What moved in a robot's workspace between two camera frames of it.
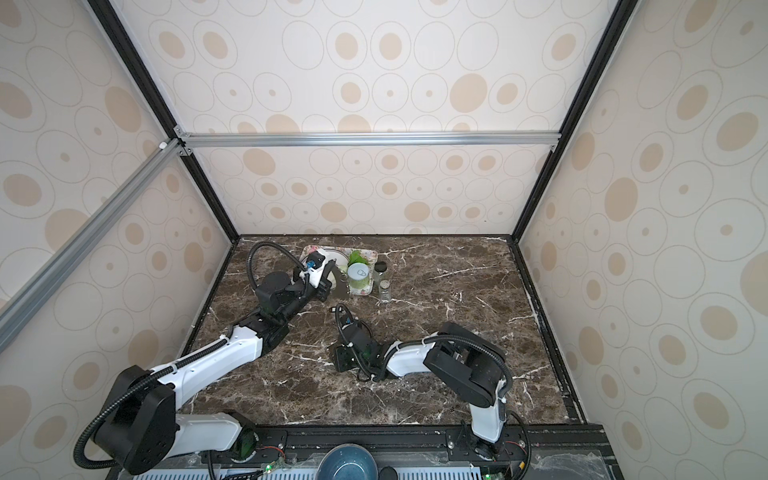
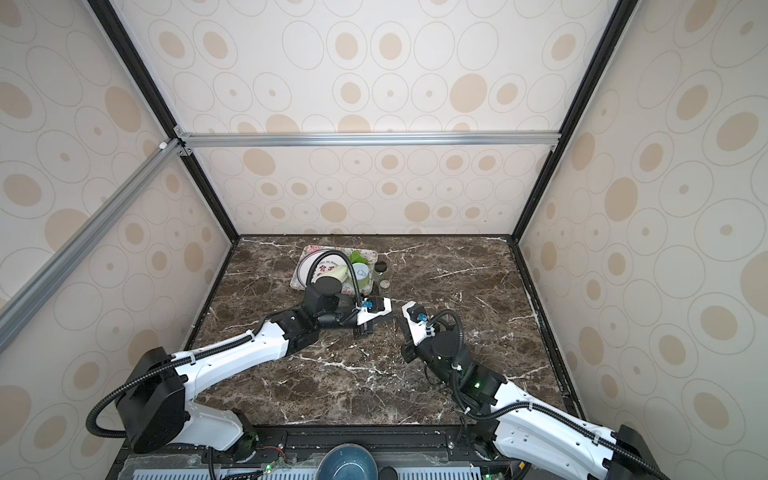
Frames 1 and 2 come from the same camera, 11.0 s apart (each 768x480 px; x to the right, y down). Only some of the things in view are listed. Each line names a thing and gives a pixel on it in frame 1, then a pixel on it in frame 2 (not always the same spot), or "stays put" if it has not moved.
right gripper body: [344, 362] -> [411, 353]
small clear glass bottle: [385, 293] stays put
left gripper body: [304, 291] -> [364, 329]
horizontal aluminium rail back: [368, 139] stays put
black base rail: [420, 452] stays put
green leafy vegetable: [356, 257] stays put
